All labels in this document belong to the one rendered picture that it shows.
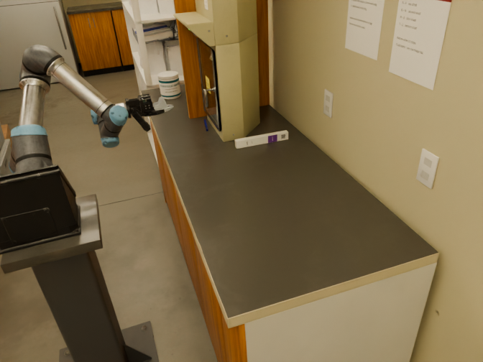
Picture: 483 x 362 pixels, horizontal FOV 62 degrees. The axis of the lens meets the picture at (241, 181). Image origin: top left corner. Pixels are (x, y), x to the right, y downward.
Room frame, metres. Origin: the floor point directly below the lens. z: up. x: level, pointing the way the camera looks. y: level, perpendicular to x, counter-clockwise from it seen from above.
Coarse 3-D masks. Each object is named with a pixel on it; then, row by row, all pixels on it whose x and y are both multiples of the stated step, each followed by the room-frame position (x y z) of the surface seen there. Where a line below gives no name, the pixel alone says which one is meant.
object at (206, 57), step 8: (200, 40) 2.03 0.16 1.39; (200, 48) 2.05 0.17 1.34; (208, 48) 1.87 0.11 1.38; (200, 56) 2.07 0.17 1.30; (208, 56) 1.89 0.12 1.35; (208, 64) 1.90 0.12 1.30; (208, 72) 1.92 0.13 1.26; (216, 80) 1.81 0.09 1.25; (216, 88) 1.81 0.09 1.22; (208, 96) 1.97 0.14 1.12; (216, 96) 1.81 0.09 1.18; (208, 104) 1.99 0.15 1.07; (216, 104) 1.82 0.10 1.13; (208, 112) 2.00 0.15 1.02; (216, 112) 1.83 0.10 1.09; (216, 120) 1.85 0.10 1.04; (216, 128) 1.86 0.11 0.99
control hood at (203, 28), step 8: (176, 16) 2.01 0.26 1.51; (184, 16) 1.99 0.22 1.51; (192, 16) 1.98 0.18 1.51; (200, 16) 1.96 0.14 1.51; (184, 24) 1.84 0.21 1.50; (192, 24) 1.78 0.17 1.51; (200, 24) 1.79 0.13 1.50; (208, 24) 1.80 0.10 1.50; (200, 32) 1.78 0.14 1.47; (208, 32) 1.80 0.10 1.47; (208, 40) 1.79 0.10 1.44
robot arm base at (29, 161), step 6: (24, 156) 1.22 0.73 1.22; (30, 156) 1.23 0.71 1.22; (36, 156) 1.23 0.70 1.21; (42, 156) 1.25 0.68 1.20; (48, 156) 1.27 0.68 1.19; (18, 162) 1.22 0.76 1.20; (24, 162) 1.21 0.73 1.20; (30, 162) 1.20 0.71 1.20; (36, 162) 1.21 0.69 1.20; (42, 162) 1.22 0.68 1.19; (48, 162) 1.24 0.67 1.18; (18, 168) 1.20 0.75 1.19; (24, 168) 1.18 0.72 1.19; (30, 168) 1.18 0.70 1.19; (36, 168) 1.19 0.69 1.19
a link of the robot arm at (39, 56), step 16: (32, 48) 1.65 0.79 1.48; (48, 48) 1.66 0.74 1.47; (32, 64) 1.62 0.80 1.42; (48, 64) 1.60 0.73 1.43; (64, 64) 1.63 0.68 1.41; (64, 80) 1.59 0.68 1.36; (80, 80) 1.60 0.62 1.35; (80, 96) 1.57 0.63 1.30; (96, 96) 1.57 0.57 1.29; (96, 112) 1.56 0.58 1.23; (112, 112) 1.53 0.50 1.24; (112, 128) 1.54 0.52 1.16
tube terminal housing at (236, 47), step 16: (208, 0) 1.85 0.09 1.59; (224, 0) 1.82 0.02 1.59; (240, 0) 1.86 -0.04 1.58; (256, 0) 2.01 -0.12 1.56; (208, 16) 1.87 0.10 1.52; (224, 16) 1.82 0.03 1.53; (240, 16) 1.86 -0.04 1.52; (256, 16) 2.00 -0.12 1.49; (224, 32) 1.82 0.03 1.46; (240, 32) 1.85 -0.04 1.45; (256, 32) 2.00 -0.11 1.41; (224, 48) 1.81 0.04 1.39; (240, 48) 1.84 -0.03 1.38; (256, 48) 1.99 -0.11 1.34; (224, 64) 1.81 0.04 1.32; (240, 64) 1.84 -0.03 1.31; (256, 64) 1.99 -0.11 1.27; (224, 80) 1.81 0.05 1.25; (240, 80) 1.83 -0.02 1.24; (256, 80) 1.98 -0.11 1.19; (224, 96) 1.81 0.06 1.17; (240, 96) 1.83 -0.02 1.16; (256, 96) 1.98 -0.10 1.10; (224, 112) 1.81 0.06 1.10; (240, 112) 1.83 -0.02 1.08; (256, 112) 1.97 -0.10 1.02; (224, 128) 1.81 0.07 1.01; (240, 128) 1.83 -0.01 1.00
